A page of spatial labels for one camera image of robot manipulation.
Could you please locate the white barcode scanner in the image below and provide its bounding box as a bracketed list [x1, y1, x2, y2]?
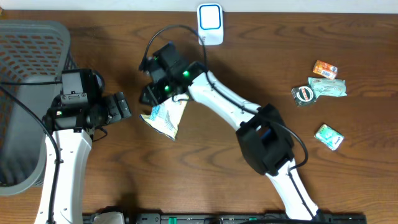
[197, 3, 224, 46]

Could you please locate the grey plastic mesh basket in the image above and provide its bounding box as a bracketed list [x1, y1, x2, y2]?
[1, 20, 77, 196]

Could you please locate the mint wet wipes pack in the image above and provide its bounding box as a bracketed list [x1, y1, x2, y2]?
[308, 77, 347, 98]

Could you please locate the teal tissue pack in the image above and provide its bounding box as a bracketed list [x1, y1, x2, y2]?
[314, 124, 345, 151]

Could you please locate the dark green round-logo packet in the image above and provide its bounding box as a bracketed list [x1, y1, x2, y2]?
[291, 85, 317, 106]

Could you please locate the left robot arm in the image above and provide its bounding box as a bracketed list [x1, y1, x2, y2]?
[35, 90, 131, 223]

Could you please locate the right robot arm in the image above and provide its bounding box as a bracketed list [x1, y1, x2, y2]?
[139, 56, 318, 221]

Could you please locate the orange tissue pack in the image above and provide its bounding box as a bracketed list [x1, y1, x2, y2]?
[313, 60, 338, 80]

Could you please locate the white snack bag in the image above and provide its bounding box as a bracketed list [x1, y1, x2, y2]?
[139, 93, 190, 141]

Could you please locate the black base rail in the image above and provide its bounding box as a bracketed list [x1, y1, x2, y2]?
[82, 212, 368, 224]

